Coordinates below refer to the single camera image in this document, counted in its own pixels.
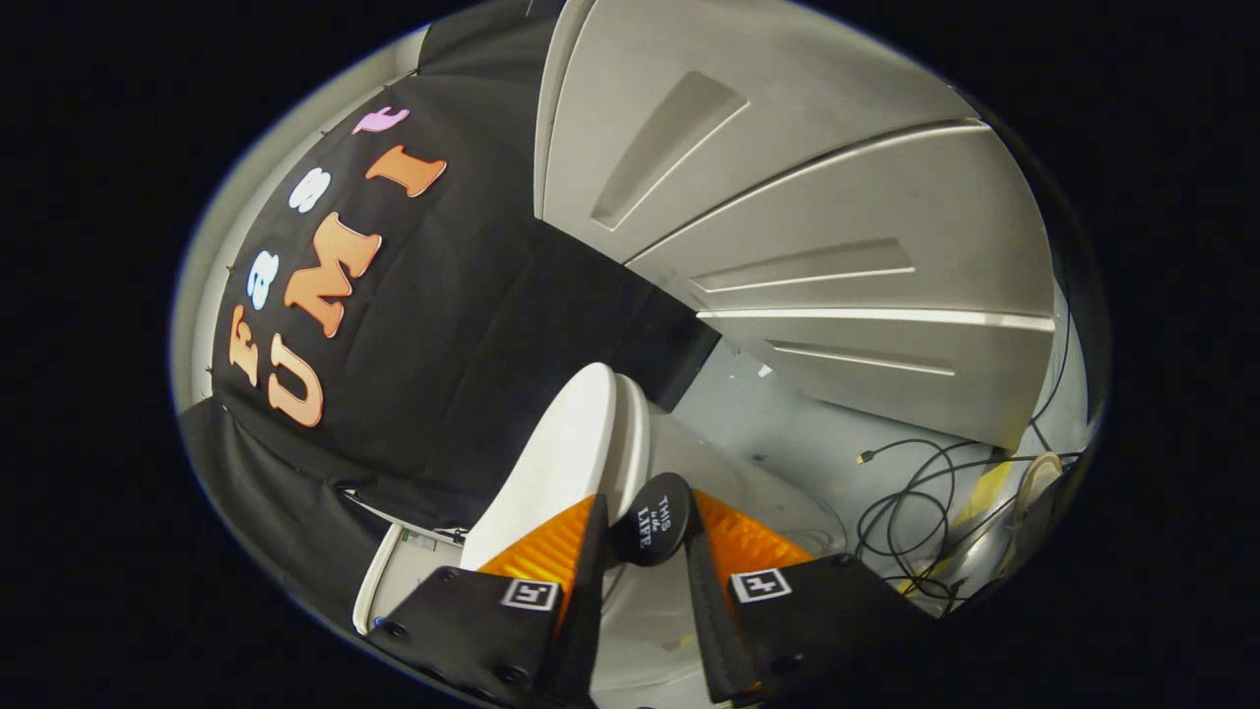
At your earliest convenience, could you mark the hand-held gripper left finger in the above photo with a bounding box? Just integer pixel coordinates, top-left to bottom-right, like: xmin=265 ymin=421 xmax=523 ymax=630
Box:
xmin=366 ymin=492 xmax=612 ymax=709

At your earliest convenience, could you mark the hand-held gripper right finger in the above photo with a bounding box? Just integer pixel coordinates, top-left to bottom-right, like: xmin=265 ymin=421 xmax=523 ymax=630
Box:
xmin=684 ymin=487 xmax=941 ymax=705

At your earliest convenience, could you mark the black oval lid handle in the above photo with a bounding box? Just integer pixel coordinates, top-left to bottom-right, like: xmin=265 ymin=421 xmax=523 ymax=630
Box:
xmin=610 ymin=472 xmax=702 ymax=568

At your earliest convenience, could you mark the white toilet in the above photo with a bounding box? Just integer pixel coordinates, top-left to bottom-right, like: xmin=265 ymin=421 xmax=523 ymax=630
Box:
xmin=352 ymin=394 xmax=850 ymax=695

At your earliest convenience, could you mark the black backdrop cloth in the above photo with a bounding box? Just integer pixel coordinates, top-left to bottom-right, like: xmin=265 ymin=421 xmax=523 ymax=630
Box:
xmin=177 ymin=0 xmax=725 ymax=631

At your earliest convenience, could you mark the yellow floor tape strip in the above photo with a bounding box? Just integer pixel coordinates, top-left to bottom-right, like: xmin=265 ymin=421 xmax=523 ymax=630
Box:
xmin=904 ymin=456 xmax=1017 ymax=584

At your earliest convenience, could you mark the beige tape roll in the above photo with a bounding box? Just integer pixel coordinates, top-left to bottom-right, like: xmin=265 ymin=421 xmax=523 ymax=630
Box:
xmin=1002 ymin=450 xmax=1068 ymax=582

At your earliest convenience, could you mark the black coiled floor cable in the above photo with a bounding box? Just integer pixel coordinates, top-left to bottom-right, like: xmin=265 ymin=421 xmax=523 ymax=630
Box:
xmin=852 ymin=295 xmax=1084 ymax=604

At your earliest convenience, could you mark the black cable yellow plug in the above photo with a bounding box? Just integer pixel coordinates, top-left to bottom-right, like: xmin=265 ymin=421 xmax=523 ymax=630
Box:
xmin=856 ymin=438 xmax=1005 ymax=470

